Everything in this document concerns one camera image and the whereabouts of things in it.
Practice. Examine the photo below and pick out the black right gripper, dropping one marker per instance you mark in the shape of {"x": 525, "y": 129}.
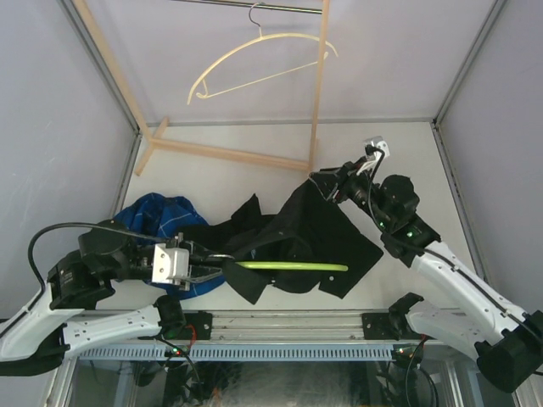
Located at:
{"x": 327, "y": 180}

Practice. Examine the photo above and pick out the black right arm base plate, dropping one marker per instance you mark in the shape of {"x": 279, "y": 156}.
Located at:
{"x": 379, "y": 326}

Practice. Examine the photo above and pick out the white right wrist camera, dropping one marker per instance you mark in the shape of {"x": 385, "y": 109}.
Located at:
{"x": 376, "y": 149}

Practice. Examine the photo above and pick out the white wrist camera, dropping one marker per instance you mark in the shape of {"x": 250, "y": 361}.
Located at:
{"x": 376, "y": 149}
{"x": 170, "y": 265}

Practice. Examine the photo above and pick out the aluminium extrusion rail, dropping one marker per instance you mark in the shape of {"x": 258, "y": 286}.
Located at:
{"x": 229, "y": 326}

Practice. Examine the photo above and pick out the wooden clothes rack frame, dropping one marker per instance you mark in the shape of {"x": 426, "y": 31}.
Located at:
{"x": 156, "y": 141}

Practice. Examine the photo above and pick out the blue plaid shirt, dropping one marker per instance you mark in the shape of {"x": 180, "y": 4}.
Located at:
{"x": 156, "y": 215}

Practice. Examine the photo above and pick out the black button shirt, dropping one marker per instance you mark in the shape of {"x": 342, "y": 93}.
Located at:
{"x": 307, "y": 229}

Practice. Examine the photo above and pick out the metal hanging rod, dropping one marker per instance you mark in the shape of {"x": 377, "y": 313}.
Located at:
{"x": 260, "y": 5}

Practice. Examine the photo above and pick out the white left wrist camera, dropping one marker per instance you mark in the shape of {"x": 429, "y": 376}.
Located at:
{"x": 170, "y": 265}

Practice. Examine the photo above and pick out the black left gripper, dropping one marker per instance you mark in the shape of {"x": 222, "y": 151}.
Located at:
{"x": 201, "y": 273}

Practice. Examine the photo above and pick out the blue slotted cable duct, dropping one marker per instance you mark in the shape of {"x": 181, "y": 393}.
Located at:
{"x": 245, "y": 352}

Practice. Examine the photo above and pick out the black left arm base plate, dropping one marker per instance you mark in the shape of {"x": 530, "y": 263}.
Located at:
{"x": 196, "y": 325}

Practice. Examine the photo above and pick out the beige plastic hanger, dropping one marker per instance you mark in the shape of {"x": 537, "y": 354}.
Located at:
{"x": 262, "y": 62}

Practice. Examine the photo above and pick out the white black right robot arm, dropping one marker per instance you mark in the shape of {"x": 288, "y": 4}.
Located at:
{"x": 503, "y": 339}

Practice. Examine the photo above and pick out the green plastic hanger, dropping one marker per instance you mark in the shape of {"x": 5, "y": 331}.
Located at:
{"x": 279, "y": 265}

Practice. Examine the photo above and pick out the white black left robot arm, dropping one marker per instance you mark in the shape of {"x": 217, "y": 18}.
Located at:
{"x": 45, "y": 332}

